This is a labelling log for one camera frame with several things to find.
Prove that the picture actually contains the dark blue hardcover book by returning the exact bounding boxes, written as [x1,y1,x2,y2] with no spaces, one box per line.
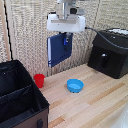
[46,32,74,69]

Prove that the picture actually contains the black paper shredder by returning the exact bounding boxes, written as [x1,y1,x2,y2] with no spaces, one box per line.
[87,28,128,80]

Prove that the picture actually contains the black fabric storage box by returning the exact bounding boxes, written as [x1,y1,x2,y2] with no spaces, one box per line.
[0,59,51,128]

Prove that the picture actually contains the black cable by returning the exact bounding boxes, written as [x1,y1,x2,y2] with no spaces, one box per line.
[84,26,103,36]

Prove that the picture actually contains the blue plastic bowl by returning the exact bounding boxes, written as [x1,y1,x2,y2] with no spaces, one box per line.
[66,78,85,94]

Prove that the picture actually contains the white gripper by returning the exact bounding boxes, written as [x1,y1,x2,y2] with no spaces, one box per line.
[46,12,87,48]

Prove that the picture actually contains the red plastic cup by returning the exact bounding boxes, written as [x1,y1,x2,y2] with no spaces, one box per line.
[33,73,46,89]

